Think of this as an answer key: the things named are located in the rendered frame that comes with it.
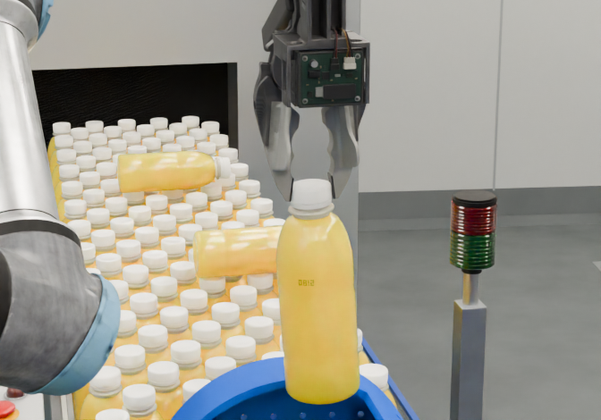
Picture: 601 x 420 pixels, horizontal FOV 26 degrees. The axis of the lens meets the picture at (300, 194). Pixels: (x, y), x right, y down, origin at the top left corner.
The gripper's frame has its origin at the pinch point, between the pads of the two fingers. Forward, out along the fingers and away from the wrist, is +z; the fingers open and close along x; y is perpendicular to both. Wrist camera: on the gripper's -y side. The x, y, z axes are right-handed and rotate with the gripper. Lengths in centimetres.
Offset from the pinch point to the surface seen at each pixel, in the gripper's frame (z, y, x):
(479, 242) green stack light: 25, -51, 35
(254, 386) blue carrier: 21.7, -5.1, -4.5
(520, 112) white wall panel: 95, -421, 190
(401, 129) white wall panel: 101, -427, 136
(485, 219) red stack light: 21, -51, 36
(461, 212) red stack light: 21, -52, 33
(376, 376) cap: 34.5, -32.2, 15.5
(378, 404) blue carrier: 23.8, -2.8, 7.5
